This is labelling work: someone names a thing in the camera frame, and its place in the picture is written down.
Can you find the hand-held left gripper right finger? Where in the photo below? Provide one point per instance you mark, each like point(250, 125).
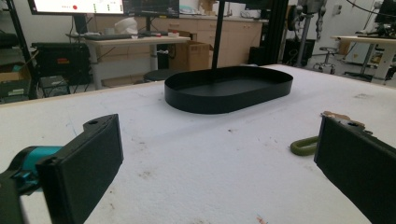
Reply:
point(358, 165)

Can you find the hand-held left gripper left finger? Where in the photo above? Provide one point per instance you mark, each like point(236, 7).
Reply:
point(81, 165)

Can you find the black equipment case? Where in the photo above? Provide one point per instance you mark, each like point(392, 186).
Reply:
point(62, 62)

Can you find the open cardboard box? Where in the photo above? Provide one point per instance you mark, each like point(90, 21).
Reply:
point(14, 82)

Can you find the metal rolling stool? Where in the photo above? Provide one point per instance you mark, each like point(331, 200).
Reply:
point(326, 60)

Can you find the white table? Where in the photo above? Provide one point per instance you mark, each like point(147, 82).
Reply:
point(370, 46)

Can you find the black round stool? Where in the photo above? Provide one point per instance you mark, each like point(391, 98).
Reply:
point(160, 74)

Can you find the black keyboard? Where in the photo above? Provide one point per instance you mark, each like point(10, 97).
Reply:
point(109, 36)

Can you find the wooden desk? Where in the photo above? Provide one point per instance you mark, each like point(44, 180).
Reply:
point(134, 42)

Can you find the white crumpled bag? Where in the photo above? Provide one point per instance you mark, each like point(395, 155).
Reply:
point(126, 26)

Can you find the black oval tray stand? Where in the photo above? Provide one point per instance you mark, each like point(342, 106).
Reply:
point(229, 88)

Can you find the dark computer monitor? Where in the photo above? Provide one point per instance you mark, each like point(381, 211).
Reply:
point(151, 7)

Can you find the wooden cabinets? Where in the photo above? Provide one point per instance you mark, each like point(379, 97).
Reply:
point(236, 37)

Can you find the black metal frame post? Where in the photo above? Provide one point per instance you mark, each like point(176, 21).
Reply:
point(277, 31)

